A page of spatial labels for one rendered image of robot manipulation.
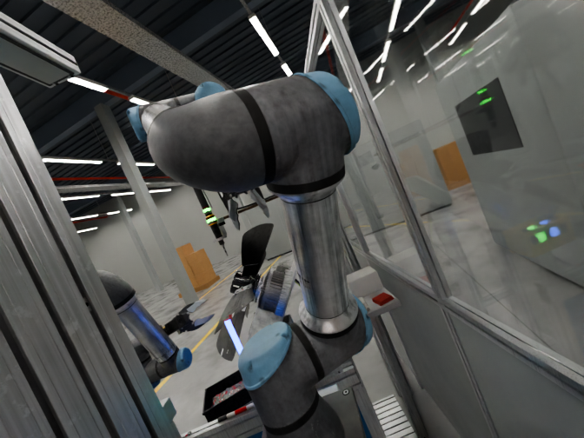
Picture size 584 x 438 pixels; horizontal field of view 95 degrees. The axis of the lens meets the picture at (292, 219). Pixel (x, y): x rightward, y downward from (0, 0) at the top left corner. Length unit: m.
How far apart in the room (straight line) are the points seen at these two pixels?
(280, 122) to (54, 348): 0.34
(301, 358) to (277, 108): 0.42
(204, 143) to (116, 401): 0.33
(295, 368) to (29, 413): 0.34
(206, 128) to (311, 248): 0.22
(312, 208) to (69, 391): 0.34
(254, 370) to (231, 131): 0.39
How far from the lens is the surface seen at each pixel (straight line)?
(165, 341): 1.13
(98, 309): 0.45
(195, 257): 9.39
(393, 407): 2.11
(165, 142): 0.33
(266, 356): 0.52
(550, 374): 0.79
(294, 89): 0.33
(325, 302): 0.48
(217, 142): 0.29
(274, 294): 1.35
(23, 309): 0.39
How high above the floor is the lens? 1.49
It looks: 3 degrees down
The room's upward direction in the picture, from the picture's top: 23 degrees counter-clockwise
